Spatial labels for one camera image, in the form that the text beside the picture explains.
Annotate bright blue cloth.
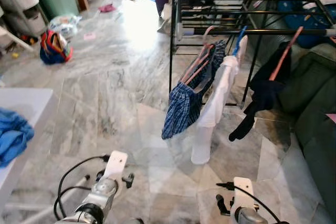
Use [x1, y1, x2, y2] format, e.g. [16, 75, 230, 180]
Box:
[0, 108, 35, 168]

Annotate blue plastic container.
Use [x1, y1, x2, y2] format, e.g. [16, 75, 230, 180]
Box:
[276, 0, 336, 49]

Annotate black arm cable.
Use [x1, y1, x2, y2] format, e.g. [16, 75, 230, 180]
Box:
[216, 182, 289, 224]
[55, 154, 111, 219]

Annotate black metal drying rack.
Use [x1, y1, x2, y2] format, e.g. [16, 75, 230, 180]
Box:
[169, 0, 336, 109]

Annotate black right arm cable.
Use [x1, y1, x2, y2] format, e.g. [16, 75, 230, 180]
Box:
[216, 182, 289, 224]

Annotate blue plaid garment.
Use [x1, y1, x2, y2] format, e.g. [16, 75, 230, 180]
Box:
[161, 40, 227, 141]

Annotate white shirt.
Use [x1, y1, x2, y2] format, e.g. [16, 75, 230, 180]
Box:
[191, 35, 248, 165]

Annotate dark green sofa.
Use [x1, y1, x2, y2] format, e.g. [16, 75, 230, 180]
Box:
[277, 43, 336, 219]

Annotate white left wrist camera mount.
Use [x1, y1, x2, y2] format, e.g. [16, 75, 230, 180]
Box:
[103, 151, 129, 180]

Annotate small pink cloth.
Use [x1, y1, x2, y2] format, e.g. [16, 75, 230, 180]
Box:
[98, 4, 116, 14]

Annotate blue clothes hanger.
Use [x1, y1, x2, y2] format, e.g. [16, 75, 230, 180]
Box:
[233, 25, 248, 57]

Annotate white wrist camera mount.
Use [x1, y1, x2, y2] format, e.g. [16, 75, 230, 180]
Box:
[103, 151, 129, 180]
[233, 177, 255, 209]

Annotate dark navy garment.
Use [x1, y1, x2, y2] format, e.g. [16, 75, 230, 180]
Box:
[229, 43, 292, 142]

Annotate blue and red bag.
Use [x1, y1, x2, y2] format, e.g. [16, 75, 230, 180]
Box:
[39, 29, 74, 66]

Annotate pink plastic clothes hanger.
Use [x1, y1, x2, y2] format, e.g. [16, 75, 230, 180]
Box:
[180, 25, 217, 94]

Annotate white plastic bag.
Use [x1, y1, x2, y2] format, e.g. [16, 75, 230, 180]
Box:
[48, 13, 82, 38]

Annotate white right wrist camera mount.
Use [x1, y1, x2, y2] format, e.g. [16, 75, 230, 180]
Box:
[233, 177, 255, 209]

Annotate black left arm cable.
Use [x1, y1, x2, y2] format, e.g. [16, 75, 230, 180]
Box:
[55, 154, 111, 219]

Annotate red clothes hanger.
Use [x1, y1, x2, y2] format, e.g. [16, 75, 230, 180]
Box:
[269, 26, 304, 82]

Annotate white storage shelf unit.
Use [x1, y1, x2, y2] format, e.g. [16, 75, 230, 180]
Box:
[0, 0, 49, 51]

